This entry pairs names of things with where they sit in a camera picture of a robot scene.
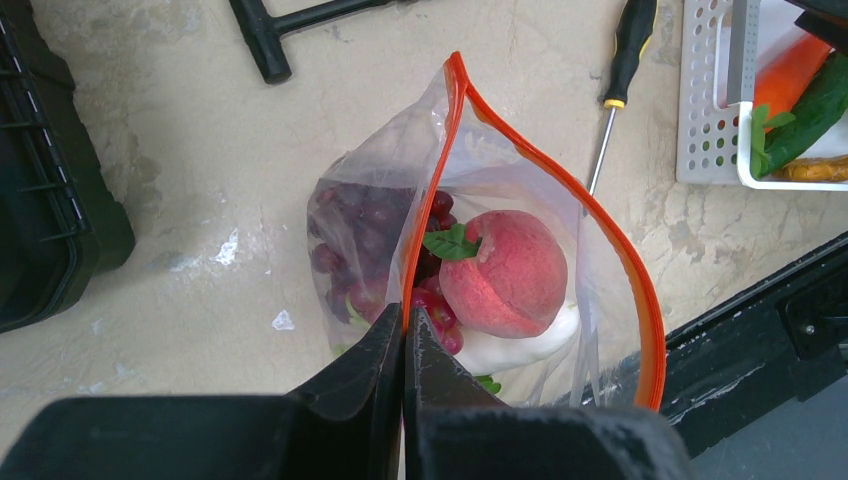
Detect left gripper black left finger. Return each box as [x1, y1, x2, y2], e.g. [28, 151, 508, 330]
[1, 303, 403, 479]

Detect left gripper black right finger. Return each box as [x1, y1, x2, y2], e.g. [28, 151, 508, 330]
[404, 309, 693, 479]

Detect light red grape bunch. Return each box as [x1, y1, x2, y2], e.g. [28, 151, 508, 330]
[411, 276, 464, 355]

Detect red pink fruit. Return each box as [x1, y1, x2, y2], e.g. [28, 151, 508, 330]
[423, 210, 568, 339]

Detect dark red grape bunch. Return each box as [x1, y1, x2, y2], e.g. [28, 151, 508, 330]
[309, 185, 458, 326]

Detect clear orange-zip bag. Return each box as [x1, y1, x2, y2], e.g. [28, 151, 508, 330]
[306, 54, 666, 410]

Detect orange carrot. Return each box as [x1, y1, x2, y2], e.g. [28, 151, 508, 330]
[754, 34, 832, 119]

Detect green cucumber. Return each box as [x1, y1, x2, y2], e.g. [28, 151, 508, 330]
[750, 52, 847, 179]

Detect black plastic toolbox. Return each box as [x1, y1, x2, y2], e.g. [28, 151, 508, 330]
[1, 1, 135, 332]

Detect white plastic basket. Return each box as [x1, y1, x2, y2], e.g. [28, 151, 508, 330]
[676, 1, 847, 192]

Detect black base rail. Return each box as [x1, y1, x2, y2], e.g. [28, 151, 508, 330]
[660, 234, 847, 457]

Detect black T-handle tool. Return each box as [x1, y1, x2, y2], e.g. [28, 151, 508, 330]
[229, 0, 392, 85]

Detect black yellow-handled screwdriver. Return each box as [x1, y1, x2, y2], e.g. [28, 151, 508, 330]
[587, 0, 658, 195]

